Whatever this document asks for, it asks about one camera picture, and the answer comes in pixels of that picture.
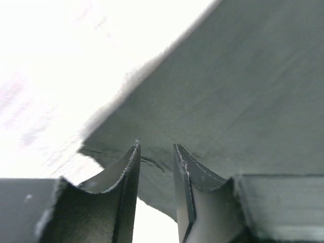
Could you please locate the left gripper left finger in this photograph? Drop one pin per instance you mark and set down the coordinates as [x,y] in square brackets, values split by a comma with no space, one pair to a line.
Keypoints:
[100,209]

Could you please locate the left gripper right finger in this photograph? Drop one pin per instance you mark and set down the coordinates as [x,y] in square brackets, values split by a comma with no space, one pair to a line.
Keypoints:
[245,207]

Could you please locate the black long sleeve shirt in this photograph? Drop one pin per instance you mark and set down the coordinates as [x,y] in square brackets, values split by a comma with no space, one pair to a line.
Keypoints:
[243,93]

